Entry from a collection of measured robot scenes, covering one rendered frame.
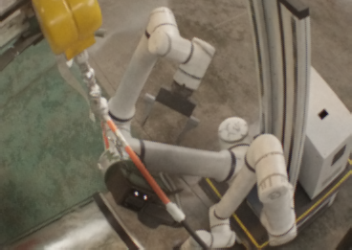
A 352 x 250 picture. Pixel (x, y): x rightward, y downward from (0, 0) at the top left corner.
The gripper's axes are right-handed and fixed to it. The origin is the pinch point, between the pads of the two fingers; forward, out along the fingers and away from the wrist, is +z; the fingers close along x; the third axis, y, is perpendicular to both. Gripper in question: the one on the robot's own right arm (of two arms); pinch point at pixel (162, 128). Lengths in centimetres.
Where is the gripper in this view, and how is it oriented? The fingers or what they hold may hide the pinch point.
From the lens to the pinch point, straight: 175.0
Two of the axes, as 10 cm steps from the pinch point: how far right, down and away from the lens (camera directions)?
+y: 1.4, -2.5, 9.6
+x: -8.9, -4.5, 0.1
